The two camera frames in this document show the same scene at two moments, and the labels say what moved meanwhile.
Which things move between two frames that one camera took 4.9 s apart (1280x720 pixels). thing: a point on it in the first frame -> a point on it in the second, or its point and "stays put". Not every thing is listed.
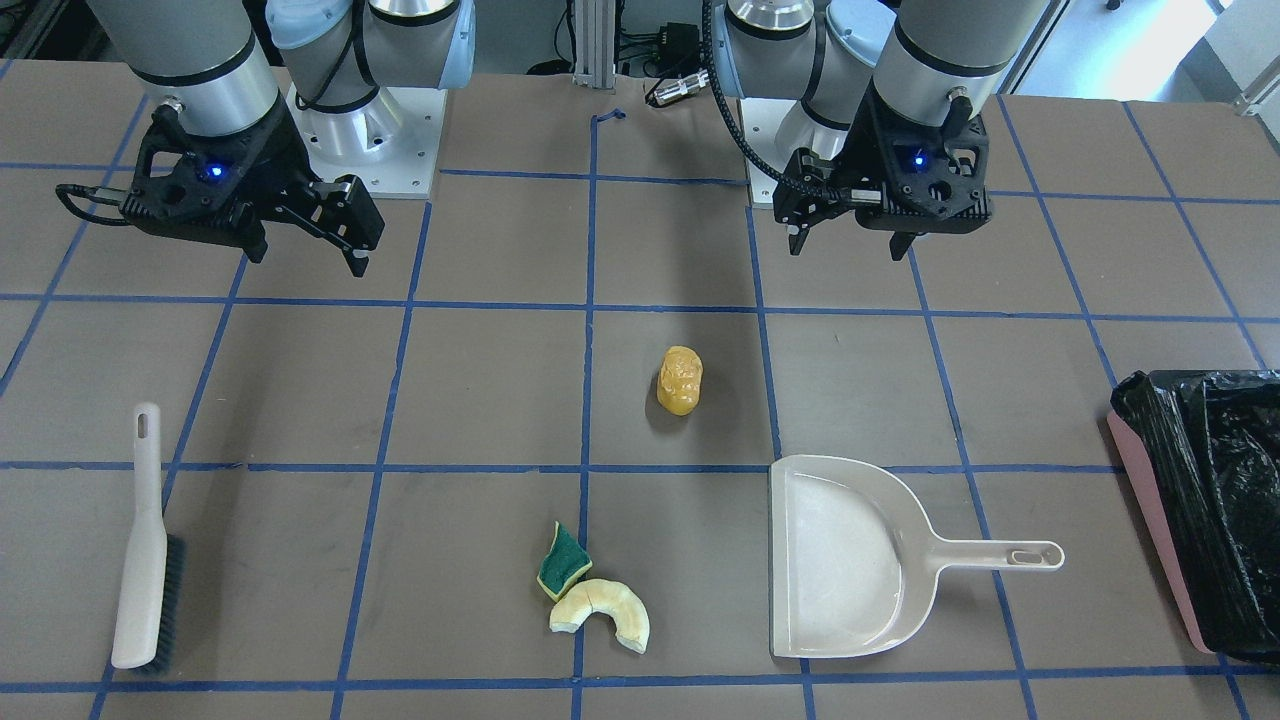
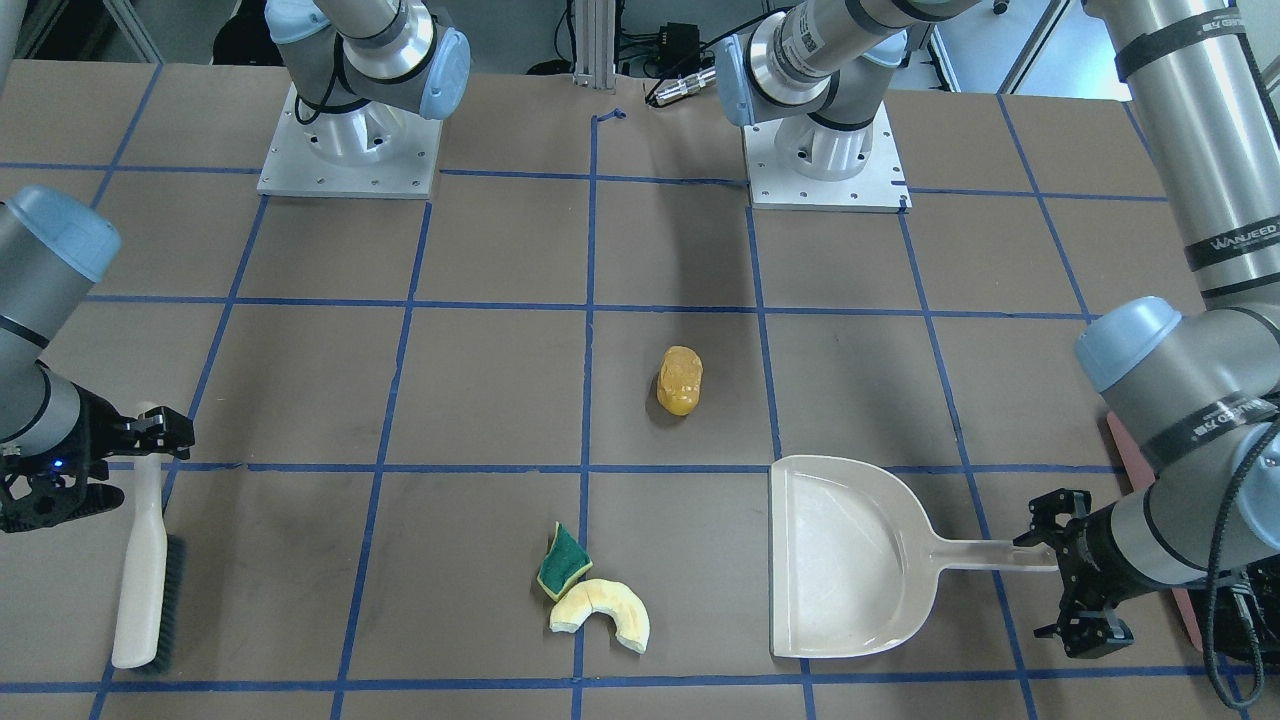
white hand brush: [154, 590] stays put
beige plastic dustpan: [855, 563] stays put
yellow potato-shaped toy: [679, 381] stays put
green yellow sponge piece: [565, 562] stays put
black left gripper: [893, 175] -> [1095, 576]
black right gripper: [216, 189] -> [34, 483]
